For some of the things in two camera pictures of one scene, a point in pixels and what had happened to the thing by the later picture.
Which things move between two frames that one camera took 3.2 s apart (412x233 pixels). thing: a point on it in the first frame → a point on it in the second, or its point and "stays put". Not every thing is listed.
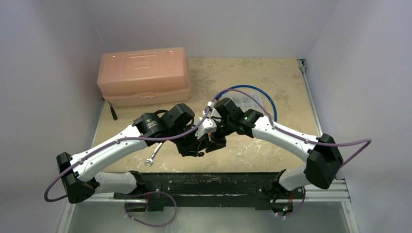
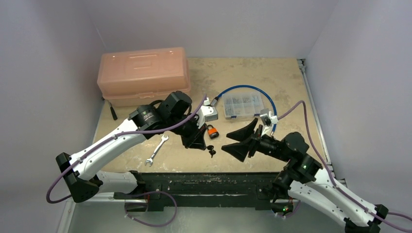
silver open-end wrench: (150, 159) stays put
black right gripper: (217, 138) → (254, 143)
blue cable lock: (275, 111) stays put
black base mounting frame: (249, 189) stays put
